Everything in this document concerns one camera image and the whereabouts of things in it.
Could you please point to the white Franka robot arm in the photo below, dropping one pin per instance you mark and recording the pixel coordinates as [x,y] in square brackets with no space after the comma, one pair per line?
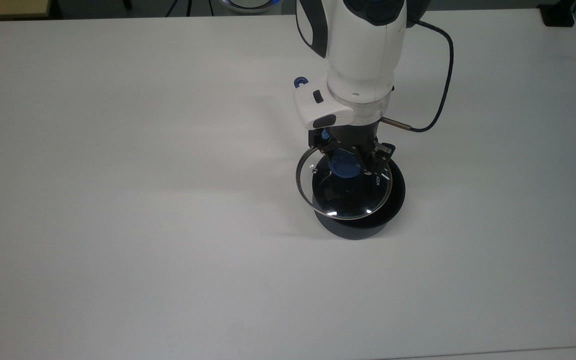
[363,50]

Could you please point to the glass lid with blue knob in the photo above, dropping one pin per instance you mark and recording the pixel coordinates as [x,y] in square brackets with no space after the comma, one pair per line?
[344,167]

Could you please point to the black table clamp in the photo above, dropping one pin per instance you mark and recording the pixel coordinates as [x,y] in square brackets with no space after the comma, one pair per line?
[558,15]

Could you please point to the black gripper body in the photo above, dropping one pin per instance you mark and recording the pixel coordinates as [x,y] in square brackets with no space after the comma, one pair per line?
[353,134]

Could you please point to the wooden desk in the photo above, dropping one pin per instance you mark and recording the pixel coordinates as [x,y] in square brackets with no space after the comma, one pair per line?
[8,7]

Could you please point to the black stand legs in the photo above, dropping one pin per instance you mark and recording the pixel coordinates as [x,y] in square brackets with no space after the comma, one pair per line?
[189,6]

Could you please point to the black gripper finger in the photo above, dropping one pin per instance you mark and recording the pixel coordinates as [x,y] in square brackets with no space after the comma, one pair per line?
[329,147]
[380,155]

